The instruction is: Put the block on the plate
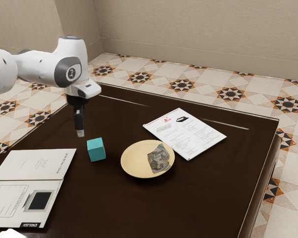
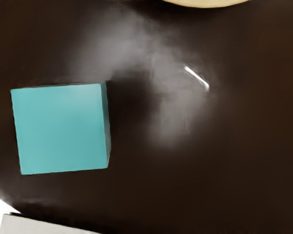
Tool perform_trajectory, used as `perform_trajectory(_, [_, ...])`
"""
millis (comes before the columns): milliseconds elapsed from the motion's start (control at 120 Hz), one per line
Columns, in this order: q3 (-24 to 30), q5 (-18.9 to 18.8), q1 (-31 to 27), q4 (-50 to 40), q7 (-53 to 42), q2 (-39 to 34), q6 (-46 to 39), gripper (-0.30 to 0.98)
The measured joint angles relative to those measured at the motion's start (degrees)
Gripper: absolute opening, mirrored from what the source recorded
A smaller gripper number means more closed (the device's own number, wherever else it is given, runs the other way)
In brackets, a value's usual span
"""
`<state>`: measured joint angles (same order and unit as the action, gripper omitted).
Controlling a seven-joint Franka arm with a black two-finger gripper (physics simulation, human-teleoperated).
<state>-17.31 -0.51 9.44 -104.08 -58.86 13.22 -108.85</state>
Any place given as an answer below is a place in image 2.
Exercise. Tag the teal cube block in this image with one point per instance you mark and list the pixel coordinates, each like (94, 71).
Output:
(61, 129)

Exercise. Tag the cream round plate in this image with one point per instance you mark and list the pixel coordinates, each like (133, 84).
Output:
(205, 3)

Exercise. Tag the pale grey flat block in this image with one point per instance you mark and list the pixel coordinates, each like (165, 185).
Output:
(34, 225)

